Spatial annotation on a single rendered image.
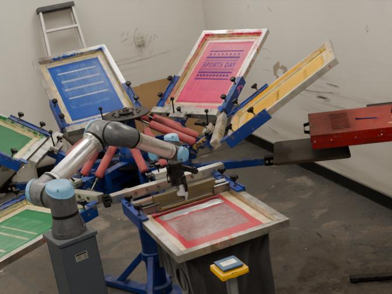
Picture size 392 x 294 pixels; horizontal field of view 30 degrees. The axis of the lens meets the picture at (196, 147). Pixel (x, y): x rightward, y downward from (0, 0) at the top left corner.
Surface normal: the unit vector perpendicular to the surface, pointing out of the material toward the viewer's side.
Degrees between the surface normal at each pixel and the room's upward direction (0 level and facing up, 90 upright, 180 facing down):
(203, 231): 0
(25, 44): 90
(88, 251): 90
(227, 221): 0
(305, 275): 0
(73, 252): 90
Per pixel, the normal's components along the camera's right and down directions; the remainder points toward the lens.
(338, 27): -0.91, 0.26
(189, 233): -0.15, -0.94
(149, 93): 0.35, 0.00
